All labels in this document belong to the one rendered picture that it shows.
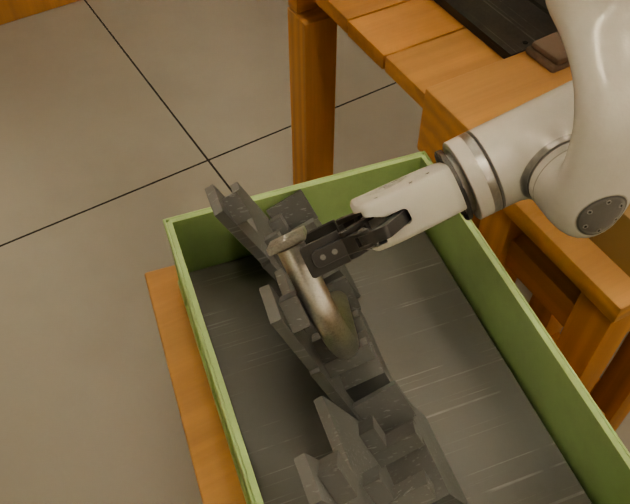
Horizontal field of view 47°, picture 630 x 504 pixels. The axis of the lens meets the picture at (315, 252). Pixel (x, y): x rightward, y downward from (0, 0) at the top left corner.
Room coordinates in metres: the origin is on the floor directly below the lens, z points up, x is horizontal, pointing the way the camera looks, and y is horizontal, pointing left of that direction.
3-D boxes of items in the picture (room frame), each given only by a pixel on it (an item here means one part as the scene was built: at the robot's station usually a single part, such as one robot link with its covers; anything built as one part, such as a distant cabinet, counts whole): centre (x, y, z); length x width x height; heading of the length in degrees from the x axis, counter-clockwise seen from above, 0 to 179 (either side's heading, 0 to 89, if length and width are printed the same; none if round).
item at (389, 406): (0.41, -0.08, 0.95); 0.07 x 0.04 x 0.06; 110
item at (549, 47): (1.16, -0.46, 0.91); 0.10 x 0.08 x 0.03; 120
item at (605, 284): (0.83, -0.51, 0.83); 0.32 x 0.32 x 0.04; 29
